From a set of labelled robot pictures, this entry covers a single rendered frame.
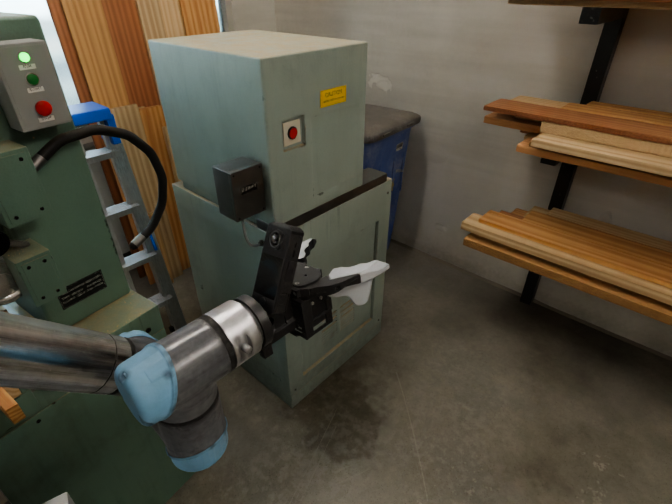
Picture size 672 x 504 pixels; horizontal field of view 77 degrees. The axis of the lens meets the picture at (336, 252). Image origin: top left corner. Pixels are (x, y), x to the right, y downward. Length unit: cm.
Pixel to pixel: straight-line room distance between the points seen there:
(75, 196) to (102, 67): 142
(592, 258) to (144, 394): 179
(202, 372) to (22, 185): 69
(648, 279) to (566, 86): 92
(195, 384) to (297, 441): 142
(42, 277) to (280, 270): 71
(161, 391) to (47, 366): 14
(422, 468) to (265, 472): 60
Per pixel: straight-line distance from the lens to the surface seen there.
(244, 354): 52
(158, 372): 48
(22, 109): 108
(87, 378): 59
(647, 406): 241
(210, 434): 57
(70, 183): 121
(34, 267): 112
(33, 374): 56
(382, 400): 201
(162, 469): 173
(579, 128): 183
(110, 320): 132
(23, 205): 109
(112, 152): 199
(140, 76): 267
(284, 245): 53
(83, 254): 127
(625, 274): 200
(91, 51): 255
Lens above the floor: 158
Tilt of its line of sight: 33 degrees down
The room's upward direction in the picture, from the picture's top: straight up
